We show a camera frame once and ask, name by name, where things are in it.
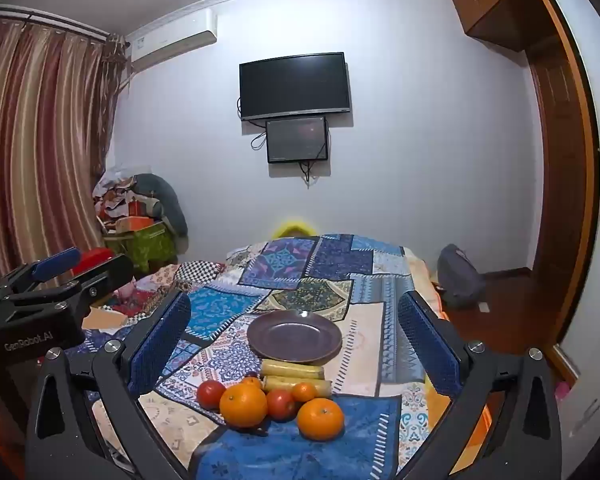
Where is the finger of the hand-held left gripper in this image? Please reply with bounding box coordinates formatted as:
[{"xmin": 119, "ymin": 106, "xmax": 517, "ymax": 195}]
[
  {"xmin": 2, "ymin": 254, "xmax": 135, "ymax": 318},
  {"xmin": 0, "ymin": 246, "xmax": 83, "ymax": 306}
]

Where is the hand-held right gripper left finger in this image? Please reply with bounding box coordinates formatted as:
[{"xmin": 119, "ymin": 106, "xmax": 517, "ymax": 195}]
[{"xmin": 24, "ymin": 289, "xmax": 193, "ymax": 480}]

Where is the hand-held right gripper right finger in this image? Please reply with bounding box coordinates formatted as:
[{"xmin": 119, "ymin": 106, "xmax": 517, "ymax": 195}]
[{"xmin": 397, "ymin": 290, "xmax": 563, "ymax": 480}]

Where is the large orange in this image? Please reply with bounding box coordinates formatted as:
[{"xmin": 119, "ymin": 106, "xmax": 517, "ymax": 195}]
[
  {"xmin": 219, "ymin": 382, "xmax": 269, "ymax": 429},
  {"xmin": 297, "ymin": 397, "xmax": 345, "ymax": 442}
]

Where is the green sugarcane piece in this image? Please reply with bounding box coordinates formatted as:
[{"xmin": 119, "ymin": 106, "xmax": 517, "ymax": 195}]
[
  {"xmin": 262, "ymin": 376, "xmax": 333, "ymax": 398},
  {"xmin": 259, "ymin": 358, "xmax": 326, "ymax": 380}
]

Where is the purple round plate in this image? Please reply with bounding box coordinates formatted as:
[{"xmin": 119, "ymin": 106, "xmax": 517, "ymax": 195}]
[{"xmin": 246, "ymin": 309, "xmax": 343, "ymax": 366}]

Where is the red tomato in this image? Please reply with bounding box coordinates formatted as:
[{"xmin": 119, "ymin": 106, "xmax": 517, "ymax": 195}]
[{"xmin": 265, "ymin": 389, "xmax": 297, "ymax": 422}]

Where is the red plastic item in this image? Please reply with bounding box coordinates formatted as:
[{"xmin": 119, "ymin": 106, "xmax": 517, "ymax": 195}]
[{"xmin": 75, "ymin": 247, "xmax": 116, "ymax": 274}]

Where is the cardboard box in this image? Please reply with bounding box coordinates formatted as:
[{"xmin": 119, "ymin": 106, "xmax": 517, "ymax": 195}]
[{"xmin": 82, "ymin": 305, "xmax": 128, "ymax": 332}]

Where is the grey backpack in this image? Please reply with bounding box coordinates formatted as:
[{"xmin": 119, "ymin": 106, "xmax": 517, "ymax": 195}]
[{"xmin": 436, "ymin": 243, "xmax": 486, "ymax": 310}]

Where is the pile of clutter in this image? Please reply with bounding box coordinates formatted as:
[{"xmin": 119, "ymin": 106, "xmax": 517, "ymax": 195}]
[{"xmin": 92, "ymin": 162, "xmax": 156, "ymax": 234}]

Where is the grey cushion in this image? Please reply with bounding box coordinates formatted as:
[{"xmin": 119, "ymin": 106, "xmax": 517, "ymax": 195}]
[{"xmin": 132, "ymin": 173, "xmax": 189, "ymax": 237}]

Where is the striped brown curtain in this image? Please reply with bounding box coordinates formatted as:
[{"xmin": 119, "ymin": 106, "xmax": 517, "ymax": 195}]
[{"xmin": 0, "ymin": 17, "xmax": 127, "ymax": 288}]

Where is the blue patchwork blanket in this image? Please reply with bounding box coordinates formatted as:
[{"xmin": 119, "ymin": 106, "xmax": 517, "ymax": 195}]
[{"xmin": 65, "ymin": 232, "xmax": 492, "ymax": 480}]

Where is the yellow plastic stool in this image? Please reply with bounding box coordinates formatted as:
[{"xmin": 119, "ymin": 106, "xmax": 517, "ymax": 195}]
[{"xmin": 272, "ymin": 217, "xmax": 322, "ymax": 240}]

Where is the brown wooden door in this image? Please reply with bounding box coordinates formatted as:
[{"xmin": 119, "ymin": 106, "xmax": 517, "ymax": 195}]
[{"xmin": 524, "ymin": 0, "xmax": 600, "ymax": 358}]

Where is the small black monitor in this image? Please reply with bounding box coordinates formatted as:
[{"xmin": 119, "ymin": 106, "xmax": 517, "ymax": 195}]
[{"xmin": 265, "ymin": 116, "xmax": 330, "ymax": 164}]

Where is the white air conditioner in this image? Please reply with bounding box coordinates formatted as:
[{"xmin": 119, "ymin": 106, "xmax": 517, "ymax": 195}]
[{"xmin": 125, "ymin": 7, "xmax": 219, "ymax": 74}]

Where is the wooden overhead cabinet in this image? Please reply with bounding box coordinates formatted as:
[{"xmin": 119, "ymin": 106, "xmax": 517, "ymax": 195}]
[{"xmin": 450, "ymin": 0, "xmax": 556, "ymax": 54}]

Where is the black wall television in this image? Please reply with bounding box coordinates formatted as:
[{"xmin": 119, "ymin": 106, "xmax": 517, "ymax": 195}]
[{"xmin": 238, "ymin": 52, "xmax": 352, "ymax": 122}]

